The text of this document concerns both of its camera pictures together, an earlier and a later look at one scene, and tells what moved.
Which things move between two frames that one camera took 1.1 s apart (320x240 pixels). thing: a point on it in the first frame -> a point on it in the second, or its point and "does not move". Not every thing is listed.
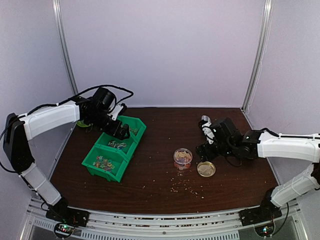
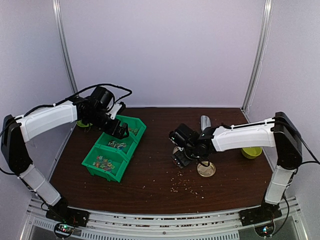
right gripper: [201, 148] -> [181, 161]
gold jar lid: [206, 168] does not move
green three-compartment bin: [107, 162] does not move
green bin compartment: [136, 126] does not move
